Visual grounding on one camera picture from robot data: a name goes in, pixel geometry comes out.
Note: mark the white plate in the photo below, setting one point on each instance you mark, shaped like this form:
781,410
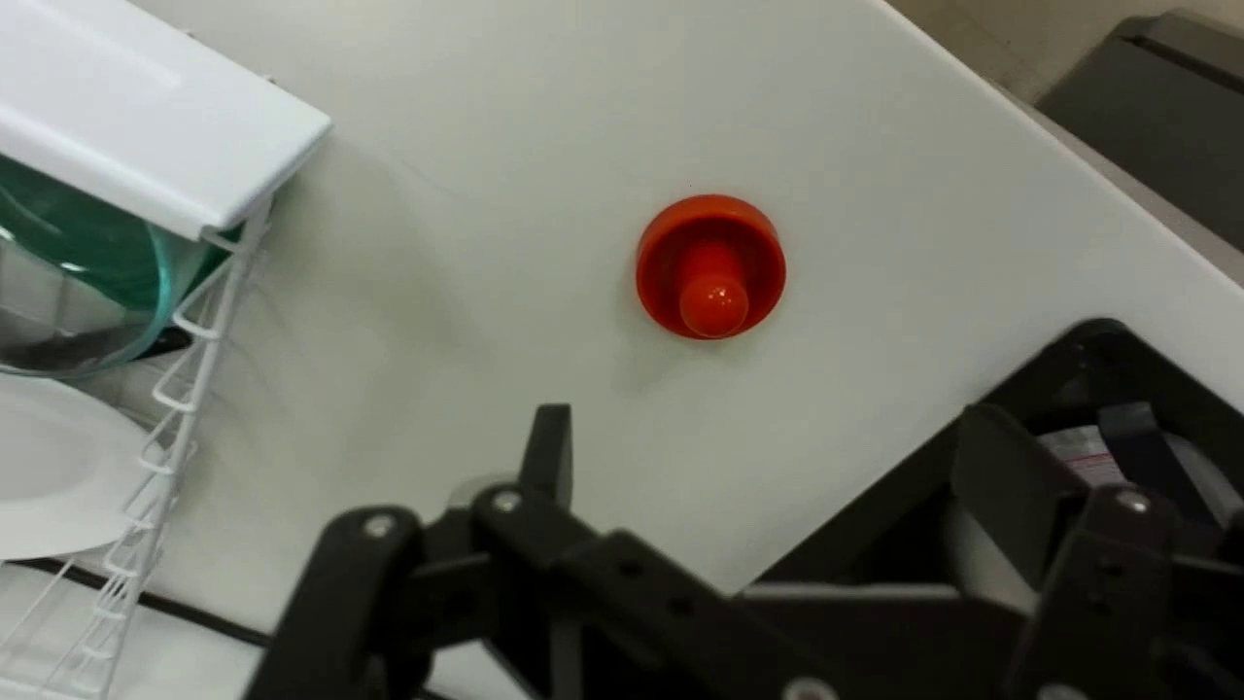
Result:
58,467

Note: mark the orange air hockey pusher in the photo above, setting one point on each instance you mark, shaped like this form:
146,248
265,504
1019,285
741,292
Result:
711,267

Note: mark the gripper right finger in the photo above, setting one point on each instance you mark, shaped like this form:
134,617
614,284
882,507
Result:
1118,583

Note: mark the green glass bowl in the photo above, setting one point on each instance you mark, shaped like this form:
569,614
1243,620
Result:
87,253

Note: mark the white plastic tray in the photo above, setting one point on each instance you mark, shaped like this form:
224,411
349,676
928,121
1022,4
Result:
126,107

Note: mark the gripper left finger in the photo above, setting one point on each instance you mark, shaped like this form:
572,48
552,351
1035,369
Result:
583,574

